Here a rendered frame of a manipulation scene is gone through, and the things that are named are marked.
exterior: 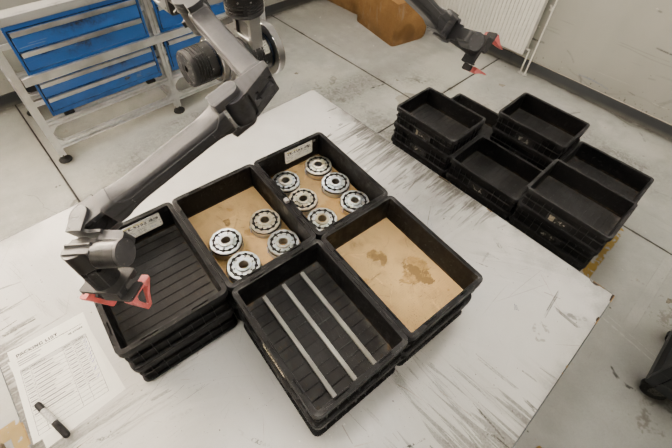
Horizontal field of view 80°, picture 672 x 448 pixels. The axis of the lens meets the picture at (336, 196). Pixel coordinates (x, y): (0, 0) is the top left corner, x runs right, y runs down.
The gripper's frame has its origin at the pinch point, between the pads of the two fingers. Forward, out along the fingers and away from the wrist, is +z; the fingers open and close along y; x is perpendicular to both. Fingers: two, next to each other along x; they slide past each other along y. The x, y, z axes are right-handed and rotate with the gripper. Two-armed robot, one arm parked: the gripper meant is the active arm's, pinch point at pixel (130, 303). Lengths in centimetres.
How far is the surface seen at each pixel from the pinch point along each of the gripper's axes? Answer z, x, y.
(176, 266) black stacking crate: 20.8, 25.0, -13.3
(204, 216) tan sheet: 20, 45, -13
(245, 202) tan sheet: 22, 54, -1
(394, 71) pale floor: 99, 296, 19
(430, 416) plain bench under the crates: 56, 3, 63
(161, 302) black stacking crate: 21.9, 12.9, -12.3
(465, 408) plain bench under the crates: 58, 8, 72
